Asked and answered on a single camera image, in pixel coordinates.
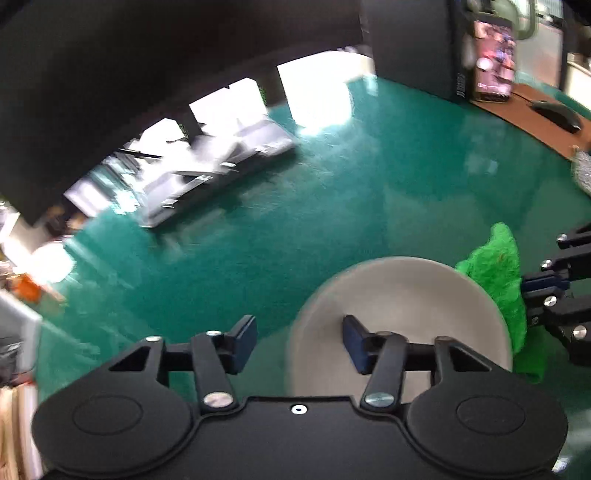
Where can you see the smartphone with lit screen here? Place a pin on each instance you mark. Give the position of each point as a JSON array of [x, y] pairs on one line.
[[496, 60]]

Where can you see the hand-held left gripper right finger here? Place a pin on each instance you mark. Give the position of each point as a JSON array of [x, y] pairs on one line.
[[355, 344]]

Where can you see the grey desk organizer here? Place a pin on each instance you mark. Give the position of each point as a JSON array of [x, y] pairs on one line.
[[21, 332]]

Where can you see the brown mouse pad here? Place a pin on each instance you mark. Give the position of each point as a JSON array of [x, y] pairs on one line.
[[531, 124]]

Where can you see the black computer monitor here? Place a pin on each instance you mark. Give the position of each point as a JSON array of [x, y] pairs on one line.
[[138, 60]]

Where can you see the black computer mouse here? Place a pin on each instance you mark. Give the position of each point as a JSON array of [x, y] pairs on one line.
[[558, 115]]

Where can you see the orange pot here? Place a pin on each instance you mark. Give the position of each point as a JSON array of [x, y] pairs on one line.
[[27, 288]]

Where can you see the silver scouring cloth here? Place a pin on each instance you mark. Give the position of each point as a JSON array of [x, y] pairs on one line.
[[582, 170]]

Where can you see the green cleaning cloth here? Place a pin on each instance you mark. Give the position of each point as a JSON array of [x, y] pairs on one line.
[[498, 267]]

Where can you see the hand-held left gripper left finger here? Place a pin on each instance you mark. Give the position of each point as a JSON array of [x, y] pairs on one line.
[[244, 341]]

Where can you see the black notebook folio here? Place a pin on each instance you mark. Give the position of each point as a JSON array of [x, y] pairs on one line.
[[221, 184]]

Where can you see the white dotted bowl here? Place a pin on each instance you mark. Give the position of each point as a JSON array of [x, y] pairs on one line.
[[401, 295]]

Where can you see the black speaker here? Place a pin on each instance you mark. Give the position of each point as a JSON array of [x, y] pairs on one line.
[[411, 41]]

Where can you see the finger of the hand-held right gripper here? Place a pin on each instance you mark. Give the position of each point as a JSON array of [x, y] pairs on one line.
[[549, 284], [570, 323]]

